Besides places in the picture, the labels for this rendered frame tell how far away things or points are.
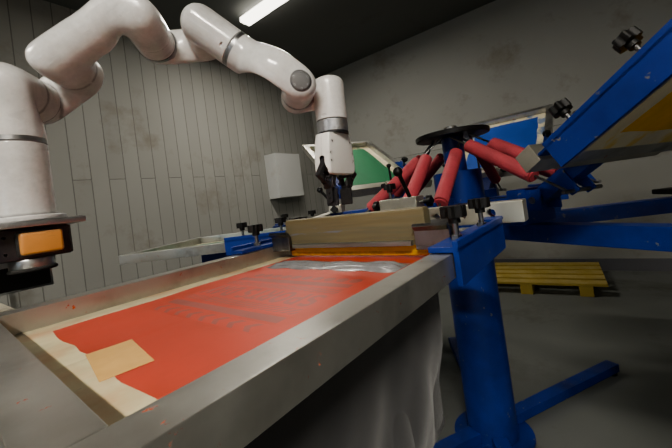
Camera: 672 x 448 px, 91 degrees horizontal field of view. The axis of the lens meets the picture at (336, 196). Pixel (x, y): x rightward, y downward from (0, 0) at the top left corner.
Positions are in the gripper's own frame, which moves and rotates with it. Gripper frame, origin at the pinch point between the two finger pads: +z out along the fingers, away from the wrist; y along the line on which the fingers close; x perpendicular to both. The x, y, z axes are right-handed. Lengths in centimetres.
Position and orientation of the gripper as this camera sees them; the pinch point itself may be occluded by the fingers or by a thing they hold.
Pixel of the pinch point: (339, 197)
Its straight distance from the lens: 78.4
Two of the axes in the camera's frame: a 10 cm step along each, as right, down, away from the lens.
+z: 1.0, 9.9, -0.2
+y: -6.3, 0.5, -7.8
